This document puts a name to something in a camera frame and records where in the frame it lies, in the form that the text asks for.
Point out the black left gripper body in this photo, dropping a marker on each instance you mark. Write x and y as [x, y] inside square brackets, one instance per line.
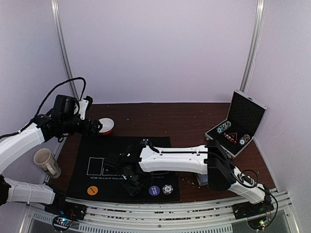
[69, 126]

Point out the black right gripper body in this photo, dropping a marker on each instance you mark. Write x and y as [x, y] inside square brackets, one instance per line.
[116, 162]

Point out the purple small blind button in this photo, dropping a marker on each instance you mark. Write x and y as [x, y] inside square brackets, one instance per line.
[154, 190]

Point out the orange big blind button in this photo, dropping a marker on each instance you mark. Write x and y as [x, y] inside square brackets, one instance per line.
[92, 190]

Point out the poker chip stack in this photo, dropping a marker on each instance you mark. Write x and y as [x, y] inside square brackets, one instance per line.
[167, 189]

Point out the deck of playing cards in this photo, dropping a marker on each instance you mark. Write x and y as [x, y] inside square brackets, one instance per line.
[202, 179]

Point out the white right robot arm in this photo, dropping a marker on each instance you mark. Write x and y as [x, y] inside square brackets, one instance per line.
[210, 159]

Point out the right arm base board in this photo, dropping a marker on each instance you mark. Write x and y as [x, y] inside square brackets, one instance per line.
[255, 213]

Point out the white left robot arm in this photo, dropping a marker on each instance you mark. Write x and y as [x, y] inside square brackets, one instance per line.
[13, 148]

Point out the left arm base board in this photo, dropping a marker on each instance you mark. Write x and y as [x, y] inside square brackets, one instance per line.
[66, 213]

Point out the black poker mat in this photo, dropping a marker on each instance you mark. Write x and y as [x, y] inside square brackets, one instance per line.
[90, 170]

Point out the clear acrylic dealer button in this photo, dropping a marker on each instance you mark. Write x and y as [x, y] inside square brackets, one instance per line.
[145, 141]

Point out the beige ceramic mug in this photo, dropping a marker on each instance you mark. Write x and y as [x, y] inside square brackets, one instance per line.
[47, 162]

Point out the orange bowl white inside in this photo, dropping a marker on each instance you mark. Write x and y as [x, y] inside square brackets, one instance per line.
[107, 126]

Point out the chip stack in case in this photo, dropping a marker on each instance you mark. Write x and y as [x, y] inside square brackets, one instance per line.
[223, 127]
[244, 139]

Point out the red triangle in case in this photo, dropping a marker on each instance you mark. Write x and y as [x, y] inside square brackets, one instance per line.
[232, 137]

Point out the aluminium poker chip case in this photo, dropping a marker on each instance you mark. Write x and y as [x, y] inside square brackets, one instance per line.
[245, 114]

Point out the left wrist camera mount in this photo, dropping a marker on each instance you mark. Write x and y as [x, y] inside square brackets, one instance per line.
[84, 106]

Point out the aluminium corner post left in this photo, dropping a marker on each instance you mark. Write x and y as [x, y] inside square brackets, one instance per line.
[61, 40]

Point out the aluminium corner post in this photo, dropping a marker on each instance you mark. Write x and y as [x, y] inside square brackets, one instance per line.
[254, 45]
[61, 40]

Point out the aluminium front frame rails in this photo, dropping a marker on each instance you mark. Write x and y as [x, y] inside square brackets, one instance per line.
[214, 216]

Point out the aluminium corner post right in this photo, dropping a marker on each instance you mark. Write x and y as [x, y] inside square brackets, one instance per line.
[254, 45]

